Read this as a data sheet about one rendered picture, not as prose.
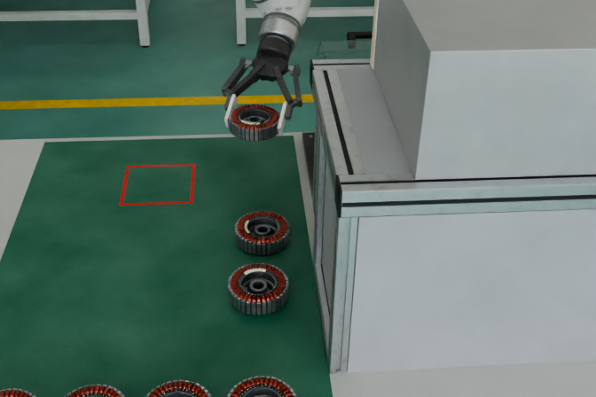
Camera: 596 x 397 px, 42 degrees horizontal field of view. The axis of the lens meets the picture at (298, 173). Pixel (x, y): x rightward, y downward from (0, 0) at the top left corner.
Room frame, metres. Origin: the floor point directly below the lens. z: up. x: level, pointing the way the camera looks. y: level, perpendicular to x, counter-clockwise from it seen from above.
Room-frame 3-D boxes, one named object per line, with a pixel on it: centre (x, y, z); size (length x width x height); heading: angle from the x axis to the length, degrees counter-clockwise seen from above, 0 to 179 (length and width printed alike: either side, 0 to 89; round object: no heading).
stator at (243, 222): (1.24, 0.07, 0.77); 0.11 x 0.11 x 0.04
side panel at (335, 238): (1.03, -0.06, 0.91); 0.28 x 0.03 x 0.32; 5
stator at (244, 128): (1.46, 0.10, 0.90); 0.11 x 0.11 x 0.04
